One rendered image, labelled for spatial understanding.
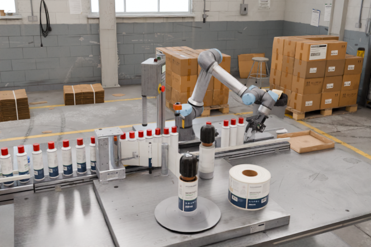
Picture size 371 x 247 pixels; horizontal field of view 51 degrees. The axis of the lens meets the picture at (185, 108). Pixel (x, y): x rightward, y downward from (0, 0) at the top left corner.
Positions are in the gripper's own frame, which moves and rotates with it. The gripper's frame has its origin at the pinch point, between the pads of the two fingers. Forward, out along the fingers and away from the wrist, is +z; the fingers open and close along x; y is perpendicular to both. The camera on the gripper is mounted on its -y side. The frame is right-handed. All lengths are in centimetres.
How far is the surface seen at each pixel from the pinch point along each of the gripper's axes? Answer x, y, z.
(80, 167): -92, 3, 55
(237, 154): -4.1, 5.3, 11.0
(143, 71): -84, -3, -8
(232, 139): -11.4, 2.6, 3.9
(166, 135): -55, 3, 19
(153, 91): -75, 0, -1
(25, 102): -81, -377, 126
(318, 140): 58, 1, -22
